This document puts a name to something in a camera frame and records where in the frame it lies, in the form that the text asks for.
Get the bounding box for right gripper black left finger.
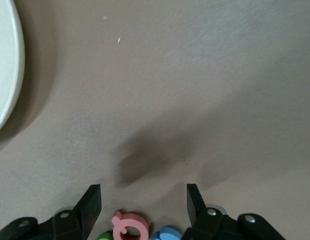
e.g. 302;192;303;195
0;184;102;240

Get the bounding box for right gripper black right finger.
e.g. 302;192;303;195
181;183;287;240

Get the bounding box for green letter B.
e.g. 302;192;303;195
96;231;113;240

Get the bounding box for blue letter G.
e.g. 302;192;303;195
151;226;187;240

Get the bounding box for pink letter Q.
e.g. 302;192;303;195
111;209;150;240

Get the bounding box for beige plate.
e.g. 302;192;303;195
0;0;26;137

